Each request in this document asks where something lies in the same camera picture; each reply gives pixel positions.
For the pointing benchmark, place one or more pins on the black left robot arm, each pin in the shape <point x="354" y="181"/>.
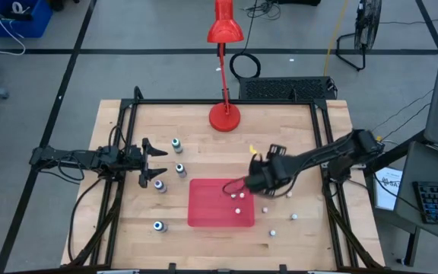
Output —
<point x="63" y="157"/>

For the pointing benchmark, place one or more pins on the large black food coloring bottle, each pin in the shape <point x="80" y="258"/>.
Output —
<point x="181" y="169"/>

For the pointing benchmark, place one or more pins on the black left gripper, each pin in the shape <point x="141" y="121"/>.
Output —
<point x="131" y="160"/>

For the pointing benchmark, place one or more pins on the black perforated metal case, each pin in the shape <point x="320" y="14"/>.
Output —
<point x="287" y="88"/>

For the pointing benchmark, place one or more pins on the large green food coloring bottle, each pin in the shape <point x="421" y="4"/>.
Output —
<point x="176" y="144"/>

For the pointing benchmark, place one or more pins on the red translucent plastic bin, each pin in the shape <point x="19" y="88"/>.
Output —
<point x="211" y="205"/>

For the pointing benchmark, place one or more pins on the grey computer desk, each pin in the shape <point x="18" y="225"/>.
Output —
<point x="424" y="167"/>

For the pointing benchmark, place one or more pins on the yellow tape tag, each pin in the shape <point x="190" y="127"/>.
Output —
<point x="253" y="149"/>

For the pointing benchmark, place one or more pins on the red desk lamp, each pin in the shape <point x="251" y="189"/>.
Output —
<point x="224" y="118"/>

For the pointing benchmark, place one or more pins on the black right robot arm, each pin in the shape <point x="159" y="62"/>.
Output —
<point x="329" y="150"/>

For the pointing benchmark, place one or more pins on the black aluminium table frame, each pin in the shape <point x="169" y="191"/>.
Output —
<point x="223" y="102"/>

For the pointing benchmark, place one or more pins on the blue plastic storage bin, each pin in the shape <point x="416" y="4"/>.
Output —
<point x="13" y="23"/>

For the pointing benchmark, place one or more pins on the small white-capped food coloring bottle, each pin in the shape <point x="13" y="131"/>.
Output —
<point x="272" y="233"/>
<point x="294" y="217"/>

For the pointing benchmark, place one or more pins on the large blue food coloring bottle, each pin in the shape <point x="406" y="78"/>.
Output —
<point x="159" y="226"/>

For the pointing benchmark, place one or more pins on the small red food coloring bottle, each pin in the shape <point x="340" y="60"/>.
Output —
<point x="237" y="210"/>

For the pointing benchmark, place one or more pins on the large violet food coloring bottle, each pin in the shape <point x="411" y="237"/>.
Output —
<point x="160" y="185"/>

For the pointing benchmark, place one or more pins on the black floor fan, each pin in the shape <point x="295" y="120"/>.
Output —
<point x="367" y="23"/>

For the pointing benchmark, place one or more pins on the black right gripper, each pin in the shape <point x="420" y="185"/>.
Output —
<point x="270" y="177"/>

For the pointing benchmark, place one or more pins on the black backlit keyboard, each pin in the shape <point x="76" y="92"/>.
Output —
<point x="437" y="201"/>

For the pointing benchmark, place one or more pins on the small orange food coloring bottle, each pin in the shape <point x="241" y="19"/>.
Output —
<point x="289" y="194"/>

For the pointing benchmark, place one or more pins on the white paper sheet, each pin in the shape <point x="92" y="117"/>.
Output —
<point x="388" y="188"/>

